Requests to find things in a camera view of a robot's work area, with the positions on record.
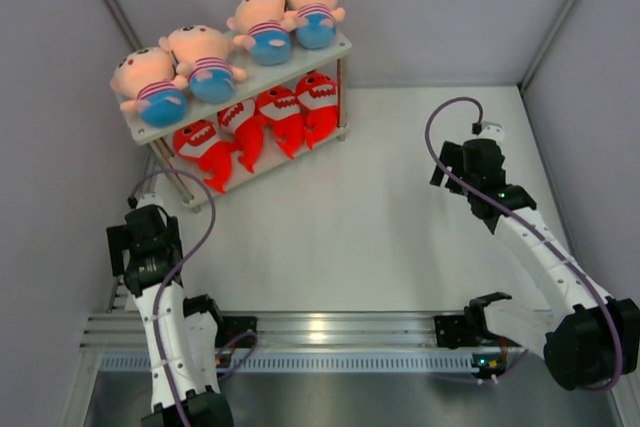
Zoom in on red shark plush purple fin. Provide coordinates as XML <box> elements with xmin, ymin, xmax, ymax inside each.
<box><xmin>172</xmin><ymin>119</ymin><xmax>239</xmax><ymax>194</ymax></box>

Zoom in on boy doll plush striped shirt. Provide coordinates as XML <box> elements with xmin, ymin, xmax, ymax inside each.
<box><xmin>158</xmin><ymin>24</ymin><xmax>248</xmax><ymax>104</ymax></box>
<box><xmin>285</xmin><ymin>0</ymin><xmax>346</xmax><ymax>50</ymax></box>
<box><xmin>226</xmin><ymin>0</ymin><xmax>295</xmax><ymax>66</ymax></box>
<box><xmin>110</xmin><ymin>47</ymin><xmax>188</xmax><ymax>128</ymax></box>

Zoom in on aluminium front rail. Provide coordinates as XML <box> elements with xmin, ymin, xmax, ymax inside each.
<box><xmin>80</xmin><ymin>311</ymin><xmax>441</xmax><ymax>351</ymax></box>

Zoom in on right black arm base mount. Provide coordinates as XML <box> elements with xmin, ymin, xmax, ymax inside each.
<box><xmin>434</xmin><ymin>314</ymin><xmax>499</xmax><ymax>349</ymax></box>

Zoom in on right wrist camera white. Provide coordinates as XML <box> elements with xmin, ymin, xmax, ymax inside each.
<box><xmin>472</xmin><ymin>121</ymin><xmax>506</xmax><ymax>143</ymax></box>

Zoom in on red shark plush toy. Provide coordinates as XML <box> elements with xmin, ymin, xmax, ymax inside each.
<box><xmin>295</xmin><ymin>71</ymin><xmax>339</xmax><ymax>149</ymax></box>
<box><xmin>217</xmin><ymin>97</ymin><xmax>265</xmax><ymax>174</ymax></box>
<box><xmin>255</xmin><ymin>85</ymin><xmax>305</xmax><ymax>159</ymax></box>

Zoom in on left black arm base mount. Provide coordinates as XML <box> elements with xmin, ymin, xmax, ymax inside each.
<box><xmin>215</xmin><ymin>315</ymin><xmax>258</xmax><ymax>349</ymax></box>

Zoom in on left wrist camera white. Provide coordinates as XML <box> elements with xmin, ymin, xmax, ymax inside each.
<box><xmin>127</xmin><ymin>192</ymin><xmax>165</xmax><ymax>210</ymax></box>

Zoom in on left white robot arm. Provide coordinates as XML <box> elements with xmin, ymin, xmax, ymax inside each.
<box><xmin>106</xmin><ymin>204</ymin><xmax>234</xmax><ymax>426</ymax></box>

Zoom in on slotted cable duct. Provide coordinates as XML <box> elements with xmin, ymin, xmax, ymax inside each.
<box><xmin>99</xmin><ymin>350</ymin><xmax>476</xmax><ymax>374</ymax></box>

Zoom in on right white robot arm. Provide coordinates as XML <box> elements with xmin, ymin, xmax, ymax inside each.
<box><xmin>430</xmin><ymin>138</ymin><xmax>639</xmax><ymax>391</ymax></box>

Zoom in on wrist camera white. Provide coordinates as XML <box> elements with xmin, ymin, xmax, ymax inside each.
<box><xmin>472</xmin><ymin>121</ymin><xmax>506</xmax><ymax>143</ymax></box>
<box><xmin>127</xmin><ymin>192</ymin><xmax>165</xmax><ymax>210</ymax></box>

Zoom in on white two-tier wooden shelf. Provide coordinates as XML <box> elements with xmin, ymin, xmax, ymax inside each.
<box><xmin>124</xmin><ymin>32</ymin><xmax>352</xmax><ymax>211</ymax></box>

